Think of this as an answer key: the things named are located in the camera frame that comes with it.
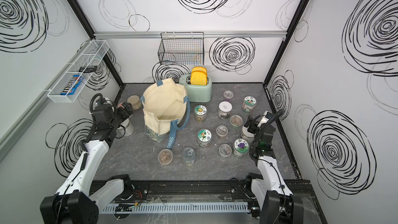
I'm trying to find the white lid glass jar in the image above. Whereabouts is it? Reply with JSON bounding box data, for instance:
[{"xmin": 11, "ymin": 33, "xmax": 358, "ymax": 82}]
[{"xmin": 241, "ymin": 126, "xmax": 255, "ymax": 144}]

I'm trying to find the brown seed clear jar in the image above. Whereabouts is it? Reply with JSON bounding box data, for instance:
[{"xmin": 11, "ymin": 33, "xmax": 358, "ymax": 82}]
[{"xmin": 230, "ymin": 115, "xmax": 243, "ymax": 128}]

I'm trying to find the green label lid jar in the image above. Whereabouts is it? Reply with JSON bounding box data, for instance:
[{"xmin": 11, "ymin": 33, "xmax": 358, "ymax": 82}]
[{"xmin": 242, "ymin": 96, "xmax": 257, "ymax": 113}]

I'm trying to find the clear lid seed jar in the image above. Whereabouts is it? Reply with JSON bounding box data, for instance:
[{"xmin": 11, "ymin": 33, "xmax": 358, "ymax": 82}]
[{"xmin": 216, "ymin": 125, "xmax": 229, "ymax": 140}]

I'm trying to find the small clear lid jar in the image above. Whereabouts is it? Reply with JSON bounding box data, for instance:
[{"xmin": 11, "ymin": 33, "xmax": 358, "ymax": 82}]
[{"xmin": 219, "ymin": 144, "xmax": 232, "ymax": 158}]

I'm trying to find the purple label clear jar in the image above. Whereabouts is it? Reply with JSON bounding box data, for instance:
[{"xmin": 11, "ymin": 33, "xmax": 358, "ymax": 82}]
[{"xmin": 223, "ymin": 90, "xmax": 234, "ymax": 102}]

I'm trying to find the beige canvas tote bag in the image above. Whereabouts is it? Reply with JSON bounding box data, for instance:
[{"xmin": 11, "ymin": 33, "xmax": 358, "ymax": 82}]
[{"xmin": 141, "ymin": 78, "xmax": 190, "ymax": 149}]

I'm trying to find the green yellow lid jar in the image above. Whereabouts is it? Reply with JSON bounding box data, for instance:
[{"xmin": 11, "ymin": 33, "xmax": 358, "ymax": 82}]
[{"xmin": 197, "ymin": 129, "xmax": 212, "ymax": 148}]

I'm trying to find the sunflower label lid jar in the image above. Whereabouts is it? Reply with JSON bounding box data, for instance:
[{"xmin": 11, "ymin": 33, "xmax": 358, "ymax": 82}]
[{"xmin": 194, "ymin": 105, "xmax": 207, "ymax": 122}]

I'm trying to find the wide brown seed jar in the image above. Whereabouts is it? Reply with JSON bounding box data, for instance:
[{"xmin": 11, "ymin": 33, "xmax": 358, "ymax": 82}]
[{"xmin": 158, "ymin": 148, "xmax": 174, "ymax": 166}]

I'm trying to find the silver top can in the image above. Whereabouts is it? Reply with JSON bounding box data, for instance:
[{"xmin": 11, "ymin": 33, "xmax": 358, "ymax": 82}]
[{"xmin": 181, "ymin": 147, "xmax": 197, "ymax": 167}]

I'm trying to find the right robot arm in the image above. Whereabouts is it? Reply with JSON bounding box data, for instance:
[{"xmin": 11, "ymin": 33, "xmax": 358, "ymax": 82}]
[{"xmin": 244, "ymin": 111, "xmax": 304, "ymax": 224}]

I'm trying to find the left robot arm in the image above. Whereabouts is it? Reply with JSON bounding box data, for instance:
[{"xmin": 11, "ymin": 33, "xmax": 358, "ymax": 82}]
[{"xmin": 40, "ymin": 102, "xmax": 133, "ymax": 224}]

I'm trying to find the beige lid jar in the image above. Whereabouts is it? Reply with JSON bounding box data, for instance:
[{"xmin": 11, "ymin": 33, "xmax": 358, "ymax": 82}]
[{"xmin": 127, "ymin": 95, "xmax": 142, "ymax": 111}]

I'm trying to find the blue candy packet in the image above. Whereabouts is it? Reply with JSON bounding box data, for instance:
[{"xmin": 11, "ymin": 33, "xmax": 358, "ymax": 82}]
[{"xmin": 60, "ymin": 75, "xmax": 84, "ymax": 96}]

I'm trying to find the black small box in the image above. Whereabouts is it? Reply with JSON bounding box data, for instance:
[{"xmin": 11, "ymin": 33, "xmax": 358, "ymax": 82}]
[{"xmin": 79, "ymin": 65, "xmax": 98, "ymax": 73}]

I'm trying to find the mint green toaster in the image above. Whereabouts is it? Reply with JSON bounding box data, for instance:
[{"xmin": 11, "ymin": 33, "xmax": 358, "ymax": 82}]
[{"xmin": 179, "ymin": 74, "xmax": 212, "ymax": 103}]

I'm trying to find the front yellow bread slice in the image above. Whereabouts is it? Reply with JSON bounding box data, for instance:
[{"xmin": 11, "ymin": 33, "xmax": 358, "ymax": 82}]
[{"xmin": 190, "ymin": 71, "xmax": 208, "ymax": 86}]

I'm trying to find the yellow bread slice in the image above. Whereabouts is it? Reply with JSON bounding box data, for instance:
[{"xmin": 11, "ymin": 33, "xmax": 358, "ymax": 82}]
[
  {"xmin": 192, "ymin": 66, "xmax": 207, "ymax": 73},
  {"xmin": 190, "ymin": 71, "xmax": 208, "ymax": 86}
]

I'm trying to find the rear yellow bread slice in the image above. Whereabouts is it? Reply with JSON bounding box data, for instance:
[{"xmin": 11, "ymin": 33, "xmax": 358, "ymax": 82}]
[{"xmin": 192, "ymin": 66, "xmax": 207, "ymax": 73}]

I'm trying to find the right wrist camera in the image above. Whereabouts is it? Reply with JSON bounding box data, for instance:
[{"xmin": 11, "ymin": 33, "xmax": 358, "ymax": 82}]
[{"xmin": 255, "ymin": 111, "xmax": 273, "ymax": 128}]

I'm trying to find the white wire shelf basket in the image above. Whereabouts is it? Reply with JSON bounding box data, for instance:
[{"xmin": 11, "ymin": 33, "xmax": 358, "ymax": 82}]
[{"xmin": 47, "ymin": 39, "xmax": 109, "ymax": 103}]

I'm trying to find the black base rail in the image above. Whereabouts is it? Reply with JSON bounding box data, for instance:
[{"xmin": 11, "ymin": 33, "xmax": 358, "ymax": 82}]
[{"xmin": 90, "ymin": 178, "xmax": 315, "ymax": 201}]

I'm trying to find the white slotted cable duct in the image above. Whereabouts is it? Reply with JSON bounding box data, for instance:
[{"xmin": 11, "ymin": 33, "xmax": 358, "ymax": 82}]
[{"xmin": 101, "ymin": 202, "xmax": 251, "ymax": 214}]

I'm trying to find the black wire basket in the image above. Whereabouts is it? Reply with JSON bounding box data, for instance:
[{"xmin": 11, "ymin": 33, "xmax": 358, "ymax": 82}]
[{"xmin": 158, "ymin": 32, "xmax": 205, "ymax": 65}]

